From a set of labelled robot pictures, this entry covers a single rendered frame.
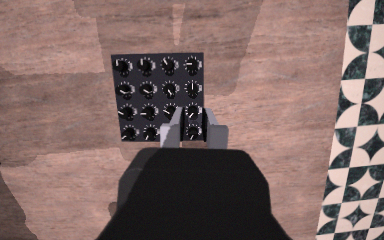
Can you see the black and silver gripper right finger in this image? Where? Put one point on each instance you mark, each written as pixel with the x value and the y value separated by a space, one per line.
pixel 214 134

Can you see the black knob box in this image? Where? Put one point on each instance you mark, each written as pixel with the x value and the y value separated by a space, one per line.
pixel 185 88

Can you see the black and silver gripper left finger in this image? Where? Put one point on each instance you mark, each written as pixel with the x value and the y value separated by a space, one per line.
pixel 172 133

